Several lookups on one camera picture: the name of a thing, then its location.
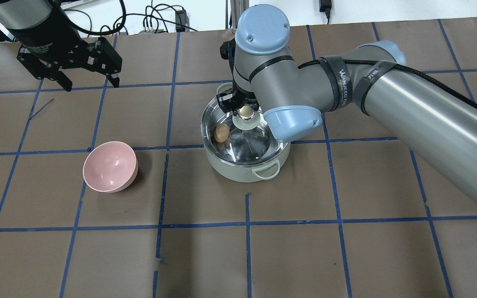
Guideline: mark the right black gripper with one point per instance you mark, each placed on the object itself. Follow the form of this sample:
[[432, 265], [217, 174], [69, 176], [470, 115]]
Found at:
[[227, 100]]

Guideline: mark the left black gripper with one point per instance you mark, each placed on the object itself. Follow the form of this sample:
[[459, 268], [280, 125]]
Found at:
[[53, 42]]

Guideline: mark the brown egg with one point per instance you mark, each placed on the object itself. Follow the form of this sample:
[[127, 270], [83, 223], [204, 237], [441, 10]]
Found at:
[[221, 133]]

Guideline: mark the glass pot lid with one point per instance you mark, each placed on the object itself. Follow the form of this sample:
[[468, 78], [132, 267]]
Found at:
[[243, 147]]

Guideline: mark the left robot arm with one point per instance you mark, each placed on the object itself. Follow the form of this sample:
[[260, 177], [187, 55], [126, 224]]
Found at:
[[15, 12]]

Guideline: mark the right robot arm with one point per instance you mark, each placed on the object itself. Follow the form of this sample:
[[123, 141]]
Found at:
[[436, 122]]

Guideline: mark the light green cooking pot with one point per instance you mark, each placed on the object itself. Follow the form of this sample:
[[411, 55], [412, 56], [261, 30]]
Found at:
[[246, 119]]

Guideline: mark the pink bowl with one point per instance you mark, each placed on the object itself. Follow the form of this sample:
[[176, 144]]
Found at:
[[110, 167]]

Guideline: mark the black power adapter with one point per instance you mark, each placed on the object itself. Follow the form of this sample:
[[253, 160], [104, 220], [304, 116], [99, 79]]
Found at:
[[181, 20]]

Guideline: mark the aluminium frame post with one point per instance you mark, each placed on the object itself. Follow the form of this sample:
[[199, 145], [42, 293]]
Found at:
[[237, 8]]

